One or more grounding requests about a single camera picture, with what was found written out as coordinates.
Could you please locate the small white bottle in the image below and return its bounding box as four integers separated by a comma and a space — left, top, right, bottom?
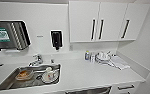
90, 52, 97, 63

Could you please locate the black soap dispenser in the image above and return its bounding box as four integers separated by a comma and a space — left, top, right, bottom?
49, 29, 63, 51

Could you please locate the chrome sink knob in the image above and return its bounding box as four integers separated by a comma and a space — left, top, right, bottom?
49, 58, 56, 65

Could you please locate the white cup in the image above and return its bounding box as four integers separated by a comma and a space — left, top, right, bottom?
40, 66, 59, 84

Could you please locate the chrome faucet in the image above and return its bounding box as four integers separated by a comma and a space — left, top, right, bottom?
27, 53, 45, 67

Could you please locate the orange bowl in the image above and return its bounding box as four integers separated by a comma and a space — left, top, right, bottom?
15, 68, 36, 81

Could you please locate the white three-drawer unit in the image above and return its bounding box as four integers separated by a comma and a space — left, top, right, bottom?
110, 82, 139, 94

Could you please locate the paper towel dispenser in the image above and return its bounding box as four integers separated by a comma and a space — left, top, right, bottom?
0, 20, 32, 53

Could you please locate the stainless steel sink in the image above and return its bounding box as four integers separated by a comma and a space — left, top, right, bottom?
0, 62, 62, 92

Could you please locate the white wall outlet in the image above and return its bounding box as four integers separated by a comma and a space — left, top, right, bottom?
69, 44, 75, 52

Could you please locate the white three-door wall cabinet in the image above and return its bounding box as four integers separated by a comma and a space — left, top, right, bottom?
68, 0, 150, 44

